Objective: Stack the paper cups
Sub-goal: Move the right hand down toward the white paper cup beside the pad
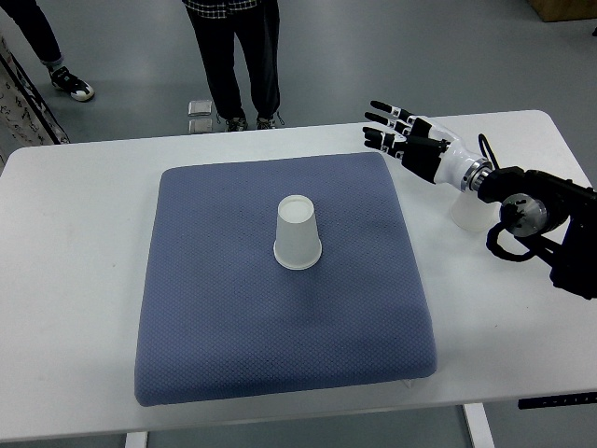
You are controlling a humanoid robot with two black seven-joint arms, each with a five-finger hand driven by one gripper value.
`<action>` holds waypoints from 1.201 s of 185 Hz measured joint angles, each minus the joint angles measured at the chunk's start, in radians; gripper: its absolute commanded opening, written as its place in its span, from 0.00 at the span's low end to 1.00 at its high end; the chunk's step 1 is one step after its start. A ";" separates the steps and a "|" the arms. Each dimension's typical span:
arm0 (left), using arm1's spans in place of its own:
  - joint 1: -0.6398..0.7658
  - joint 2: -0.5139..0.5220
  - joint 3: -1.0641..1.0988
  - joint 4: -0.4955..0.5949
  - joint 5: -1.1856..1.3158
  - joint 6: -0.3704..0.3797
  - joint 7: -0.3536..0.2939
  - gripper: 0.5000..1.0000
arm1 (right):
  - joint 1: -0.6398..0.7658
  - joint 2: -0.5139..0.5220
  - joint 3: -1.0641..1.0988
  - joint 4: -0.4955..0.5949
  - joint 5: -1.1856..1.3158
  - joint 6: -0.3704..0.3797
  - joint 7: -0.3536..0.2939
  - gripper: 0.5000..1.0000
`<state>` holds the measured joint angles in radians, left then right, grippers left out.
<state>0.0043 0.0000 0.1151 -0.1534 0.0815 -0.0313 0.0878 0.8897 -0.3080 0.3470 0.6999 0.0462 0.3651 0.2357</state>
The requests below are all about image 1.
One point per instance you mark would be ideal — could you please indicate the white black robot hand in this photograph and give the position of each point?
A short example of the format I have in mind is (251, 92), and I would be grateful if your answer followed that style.
(427, 149)

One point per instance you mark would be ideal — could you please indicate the white paper cup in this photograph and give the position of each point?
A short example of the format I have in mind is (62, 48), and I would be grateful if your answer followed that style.
(297, 245)
(472, 214)

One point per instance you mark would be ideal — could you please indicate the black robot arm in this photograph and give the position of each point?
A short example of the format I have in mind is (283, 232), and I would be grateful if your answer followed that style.
(544, 216)

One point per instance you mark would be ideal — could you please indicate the brown cardboard box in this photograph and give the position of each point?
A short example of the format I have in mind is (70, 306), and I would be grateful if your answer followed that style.
(564, 10)

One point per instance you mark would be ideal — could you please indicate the lower metal floor plate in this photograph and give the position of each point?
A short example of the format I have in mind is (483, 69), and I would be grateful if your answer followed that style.
(199, 126)

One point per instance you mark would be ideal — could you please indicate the blue square cushion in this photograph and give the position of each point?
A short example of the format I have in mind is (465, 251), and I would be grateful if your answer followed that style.
(222, 319)

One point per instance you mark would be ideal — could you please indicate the white table leg right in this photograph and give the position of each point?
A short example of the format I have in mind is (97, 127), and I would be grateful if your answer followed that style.
(478, 426)

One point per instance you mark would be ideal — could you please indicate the white table leg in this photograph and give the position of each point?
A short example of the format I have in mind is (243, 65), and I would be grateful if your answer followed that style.
(478, 426)
(136, 440)

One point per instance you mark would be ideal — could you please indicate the black table control panel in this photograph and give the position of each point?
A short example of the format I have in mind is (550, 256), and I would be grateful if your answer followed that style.
(557, 401)

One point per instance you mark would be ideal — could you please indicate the patterned banner at left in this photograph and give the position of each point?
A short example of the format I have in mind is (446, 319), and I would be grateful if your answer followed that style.
(24, 113)

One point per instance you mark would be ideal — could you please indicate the white table leg left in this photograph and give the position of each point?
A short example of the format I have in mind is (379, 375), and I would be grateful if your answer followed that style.
(136, 440)

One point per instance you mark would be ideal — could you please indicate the person with white sneaker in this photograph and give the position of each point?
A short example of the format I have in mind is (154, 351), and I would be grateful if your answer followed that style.
(36, 29)

